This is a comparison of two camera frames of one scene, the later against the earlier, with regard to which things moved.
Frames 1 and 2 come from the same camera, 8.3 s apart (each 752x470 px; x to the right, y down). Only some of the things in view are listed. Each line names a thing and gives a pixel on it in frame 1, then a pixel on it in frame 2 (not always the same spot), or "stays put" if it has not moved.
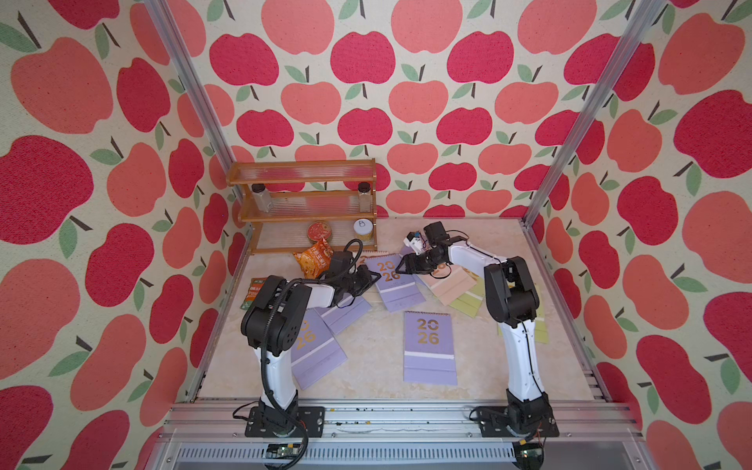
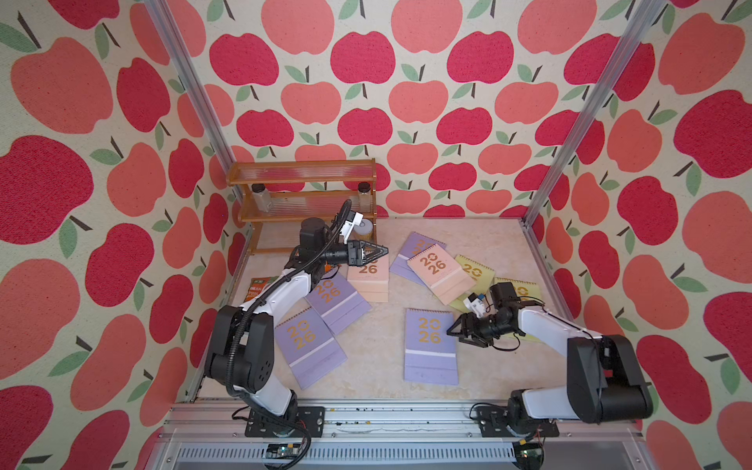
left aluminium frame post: (193, 85) stays put
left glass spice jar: (262, 197) stays put
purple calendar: (399, 290) -> (430, 347)
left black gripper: (365, 274) -> (357, 251)
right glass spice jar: (364, 197) stays put
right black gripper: (411, 265) -> (474, 338)
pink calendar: (448, 281) stays put
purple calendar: (317, 352) stays put
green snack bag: (256, 286) stays put
